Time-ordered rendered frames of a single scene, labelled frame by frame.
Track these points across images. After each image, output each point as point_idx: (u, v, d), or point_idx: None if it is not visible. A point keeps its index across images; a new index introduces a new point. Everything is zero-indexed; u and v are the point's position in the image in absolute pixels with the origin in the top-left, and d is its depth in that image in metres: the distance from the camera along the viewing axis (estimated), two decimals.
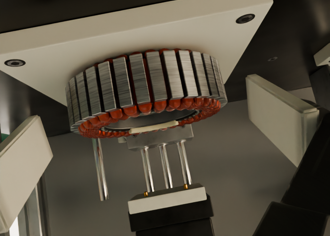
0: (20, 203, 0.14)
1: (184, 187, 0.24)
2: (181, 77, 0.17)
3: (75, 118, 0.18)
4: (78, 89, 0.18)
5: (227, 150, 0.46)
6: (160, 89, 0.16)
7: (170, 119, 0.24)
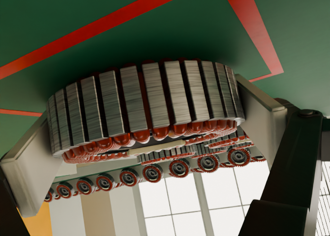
0: (45, 190, 0.15)
1: None
2: (188, 95, 0.13)
3: (55, 146, 0.14)
4: (57, 110, 0.14)
5: None
6: (160, 112, 0.12)
7: (176, 138, 0.20)
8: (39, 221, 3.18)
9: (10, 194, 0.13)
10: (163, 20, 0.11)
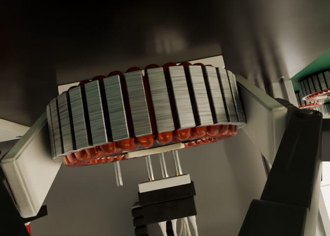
0: (45, 190, 0.15)
1: None
2: None
3: None
4: None
5: (87, 175, 0.57)
6: None
7: None
8: None
9: (10, 194, 0.13)
10: None
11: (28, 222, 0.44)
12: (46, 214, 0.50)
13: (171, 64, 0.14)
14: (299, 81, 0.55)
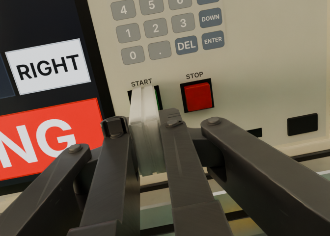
0: (152, 154, 0.16)
1: None
2: None
3: None
4: None
5: None
6: None
7: None
8: None
9: (135, 153, 0.14)
10: None
11: None
12: None
13: None
14: None
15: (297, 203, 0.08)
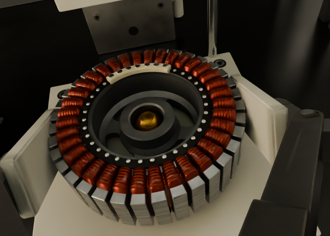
0: (44, 191, 0.15)
1: None
2: None
3: None
4: None
5: None
6: None
7: None
8: None
9: (9, 194, 0.13)
10: None
11: None
12: None
13: (132, 216, 0.16)
14: None
15: None
